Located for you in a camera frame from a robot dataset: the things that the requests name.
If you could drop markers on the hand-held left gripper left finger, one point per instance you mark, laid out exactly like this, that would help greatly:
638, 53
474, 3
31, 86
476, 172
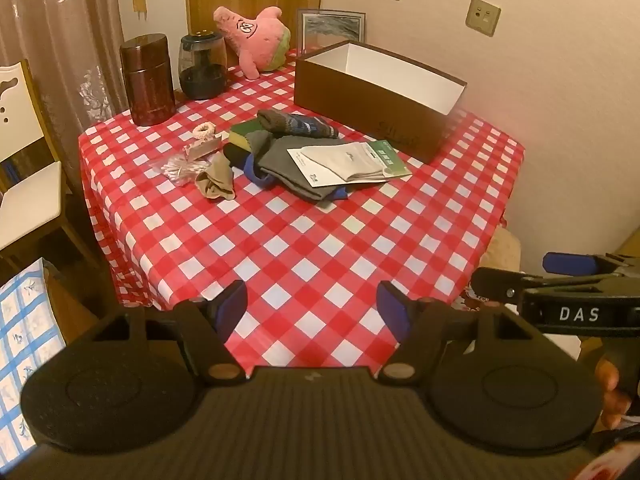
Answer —
233, 305

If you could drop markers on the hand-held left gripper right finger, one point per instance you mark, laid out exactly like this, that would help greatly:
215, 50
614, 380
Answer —
393, 310

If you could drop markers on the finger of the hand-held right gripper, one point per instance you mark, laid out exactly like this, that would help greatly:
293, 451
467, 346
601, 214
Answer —
565, 263
500, 284

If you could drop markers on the bag of cotton swabs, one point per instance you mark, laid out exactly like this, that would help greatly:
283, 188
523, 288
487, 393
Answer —
180, 169

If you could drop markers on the grey sock with blue toe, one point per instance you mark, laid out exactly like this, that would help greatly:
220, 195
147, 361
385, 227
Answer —
290, 167

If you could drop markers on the packaged white socks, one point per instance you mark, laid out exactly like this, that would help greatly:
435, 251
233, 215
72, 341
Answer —
345, 162

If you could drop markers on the pink patterned packet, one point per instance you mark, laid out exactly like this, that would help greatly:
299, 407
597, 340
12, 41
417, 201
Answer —
202, 149

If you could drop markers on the grey blue patterned sock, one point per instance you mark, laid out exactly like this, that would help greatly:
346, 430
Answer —
300, 125

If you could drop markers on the brown cardboard box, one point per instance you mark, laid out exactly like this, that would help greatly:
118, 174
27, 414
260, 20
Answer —
360, 105

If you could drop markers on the person's right hand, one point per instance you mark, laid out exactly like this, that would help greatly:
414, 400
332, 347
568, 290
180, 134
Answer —
611, 390

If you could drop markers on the beige cushioned stool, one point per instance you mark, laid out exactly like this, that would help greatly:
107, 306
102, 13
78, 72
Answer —
505, 252

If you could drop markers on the red checked tablecloth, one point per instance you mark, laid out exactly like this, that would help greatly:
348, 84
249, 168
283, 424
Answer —
310, 260

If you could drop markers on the beige stocking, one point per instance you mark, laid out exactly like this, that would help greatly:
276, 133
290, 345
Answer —
216, 180

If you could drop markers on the black cloth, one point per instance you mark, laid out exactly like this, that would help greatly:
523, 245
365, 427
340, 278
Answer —
236, 155

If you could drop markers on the green sponge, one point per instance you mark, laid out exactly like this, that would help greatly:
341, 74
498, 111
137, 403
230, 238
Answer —
245, 132

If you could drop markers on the pink hair scrunchie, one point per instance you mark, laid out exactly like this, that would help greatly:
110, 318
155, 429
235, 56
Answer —
204, 131

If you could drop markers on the blue checked cloth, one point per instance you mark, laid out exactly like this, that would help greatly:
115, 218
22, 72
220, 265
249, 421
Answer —
25, 350

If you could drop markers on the glass jar with dark lid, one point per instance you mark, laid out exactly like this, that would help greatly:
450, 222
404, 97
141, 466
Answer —
202, 67

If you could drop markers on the brown metal canister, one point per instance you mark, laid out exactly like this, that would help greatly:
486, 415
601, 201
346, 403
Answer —
147, 80

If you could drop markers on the pink starfish plush toy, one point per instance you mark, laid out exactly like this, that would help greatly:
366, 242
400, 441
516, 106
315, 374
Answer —
257, 35

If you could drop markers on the framed picture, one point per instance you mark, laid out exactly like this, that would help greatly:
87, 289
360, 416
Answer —
330, 25

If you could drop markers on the wooden door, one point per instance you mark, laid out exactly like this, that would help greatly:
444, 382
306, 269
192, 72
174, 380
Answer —
250, 0

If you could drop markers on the beige patterned curtain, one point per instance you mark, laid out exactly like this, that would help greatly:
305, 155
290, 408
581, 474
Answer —
65, 35

